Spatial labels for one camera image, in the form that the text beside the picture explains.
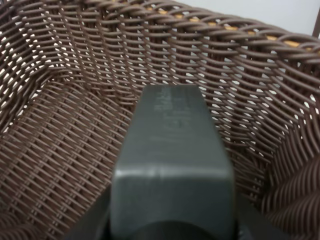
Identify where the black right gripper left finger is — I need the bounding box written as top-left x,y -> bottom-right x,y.
66,192 -> 112,240

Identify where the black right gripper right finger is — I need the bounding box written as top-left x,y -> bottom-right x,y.
236,193 -> 275,240

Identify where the dark green pump bottle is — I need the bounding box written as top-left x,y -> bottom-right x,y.
110,85 -> 236,240

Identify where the dark brown wicker basket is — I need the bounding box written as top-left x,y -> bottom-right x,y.
0,0 -> 320,240

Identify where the orange wicker basket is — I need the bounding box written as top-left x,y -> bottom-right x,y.
139,0 -> 320,56

